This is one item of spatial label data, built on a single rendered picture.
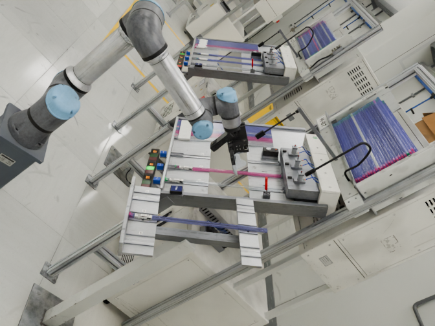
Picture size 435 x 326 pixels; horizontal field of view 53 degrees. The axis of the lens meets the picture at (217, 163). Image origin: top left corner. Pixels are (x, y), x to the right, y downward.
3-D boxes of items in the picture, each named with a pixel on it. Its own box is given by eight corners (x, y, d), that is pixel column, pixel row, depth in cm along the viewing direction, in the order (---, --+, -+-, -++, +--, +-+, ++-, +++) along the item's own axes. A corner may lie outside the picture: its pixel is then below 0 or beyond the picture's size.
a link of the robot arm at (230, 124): (221, 121, 171) (221, 112, 178) (223, 131, 173) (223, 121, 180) (239, 118, 170) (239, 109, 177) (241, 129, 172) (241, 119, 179)
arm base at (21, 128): (3, 133, 151) (21, 118, 148) (12, 107, 162) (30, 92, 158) (40, 156, 160) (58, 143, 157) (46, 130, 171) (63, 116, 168)
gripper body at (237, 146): (249, 153, 179) (245, 127, 172) (228, 156, 179) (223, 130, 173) (248, 144, 185) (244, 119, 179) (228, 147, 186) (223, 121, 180)
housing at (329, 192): (314, 216, 190) (322, 190, 182) (300, 156, 231) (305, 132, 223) (333, 218, 190) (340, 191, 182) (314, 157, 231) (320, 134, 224)
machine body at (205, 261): (94, 301, 221) (189, 248, 199) (122, 213, 280) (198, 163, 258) (177, 363, 248) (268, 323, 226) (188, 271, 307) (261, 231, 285)
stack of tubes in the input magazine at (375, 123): (355, 181, 181) (417, 148, 172) (331, 123, 224) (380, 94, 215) (369, 200, 187) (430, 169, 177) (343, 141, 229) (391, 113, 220)
